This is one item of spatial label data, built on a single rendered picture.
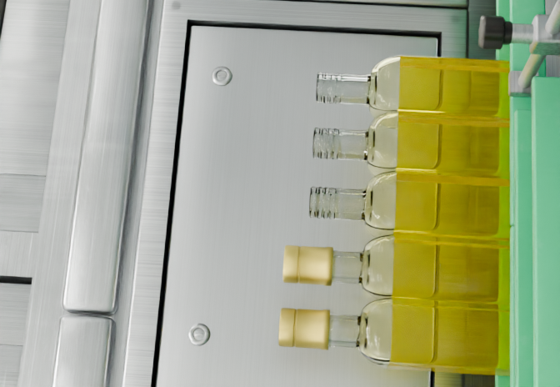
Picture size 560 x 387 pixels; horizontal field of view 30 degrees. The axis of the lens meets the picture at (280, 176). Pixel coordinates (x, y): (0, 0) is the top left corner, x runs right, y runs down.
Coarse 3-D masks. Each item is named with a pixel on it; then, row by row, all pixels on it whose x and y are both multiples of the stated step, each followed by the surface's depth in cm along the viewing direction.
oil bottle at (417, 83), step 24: (384, 72) 97; (408, 72) 97; (432, 72) 97; (456, 72) 97; (480, 72) 97; (504, 72) 97; (384, 96) 96; (408, 96) 96; (432, 96) 96; (456, 96) 96; (480, 96) 96; (504, 96) 96
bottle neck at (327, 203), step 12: (312, 192) 95; (324, 192) 95; (336, 192) 95; (348, 192) 95; (360, 192) 95; (312, 204) 95; (324, 204) 95; (336, 204) 95; (348, 204) 94; (360, 204) 94; (312, 216) 95; (324, 216) 95; (336, 216) 95; (348, 216) 95; (360, 216) 95
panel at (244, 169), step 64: (192, 0) 116; (256, 0) 116; (320, 0) 116; (384, 0) 116; (448, 0) 115; (192, 64) 114; (256, 64) 114; (320, 64) 114; (192, 128) 112; (256, 128) 112; (192, 192) 110; (256, 192) 110; (192, 256) 108; (256, 256) 108; (128, 320) 106; (192, 320) 106; (256, 320) 106; (128, 384) 104; (192, 384) 104; (256, 384) 104; (320, 384) 104; (384, 384) 104; (448, 384) 103
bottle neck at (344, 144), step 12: (324, 132) 97; (336, 132) 97; (348, 132) 97; (360, 132) 97; (312, 144) 96; (324, 144) 96; (336, 144) 96; (348, 144) 96; (360, 144) 96; (312, 156) 97; (324, 156) 97; (336, 156) 97; (348, 156) 97; (360, 156) 97
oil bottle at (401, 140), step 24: (384, 120) 95; (408, 120) 95; (432, 120) 95; (456, 120) 95; (480, 120) 95; (504, 120) 95; (384, 144) 95; (408, 144) 95; (432, 144) 94; (456, 144) 94; (480, 144) 94; (504, 144) 94; (384, 168) 95; (408, 168) 94; (432, 168) 94; (456, 168) 94; (480, 168) 94; (504, 168) 94
